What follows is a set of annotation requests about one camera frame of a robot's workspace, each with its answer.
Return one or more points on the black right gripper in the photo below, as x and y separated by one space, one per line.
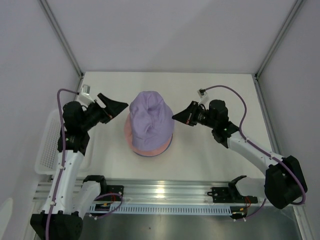
187 116

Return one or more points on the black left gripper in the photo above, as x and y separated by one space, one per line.
112 109

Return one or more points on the pink bucket hat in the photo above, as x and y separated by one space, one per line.
146 144

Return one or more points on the lavender bucket hat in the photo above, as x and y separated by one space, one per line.
150 115

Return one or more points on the blue bucket hat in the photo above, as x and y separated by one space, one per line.
158 151

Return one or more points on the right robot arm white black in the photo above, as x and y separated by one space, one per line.
283 182

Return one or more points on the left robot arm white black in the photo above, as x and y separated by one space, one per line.
61 217

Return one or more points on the white plastic basket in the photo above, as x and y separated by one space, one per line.
47 157

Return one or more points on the aluminium mounting rail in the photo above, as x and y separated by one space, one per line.
166 192

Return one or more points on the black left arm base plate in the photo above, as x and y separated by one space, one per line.
113 191

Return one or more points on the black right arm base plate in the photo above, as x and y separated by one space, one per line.
230 195

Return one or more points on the slotted grey cable duct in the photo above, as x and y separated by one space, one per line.
160 209

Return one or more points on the left aluminium frame post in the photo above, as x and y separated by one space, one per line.
51 18

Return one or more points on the aluminium frame post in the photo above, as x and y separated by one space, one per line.
280 36
51 18

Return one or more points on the right aluminium frame post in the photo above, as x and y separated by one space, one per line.
280 36

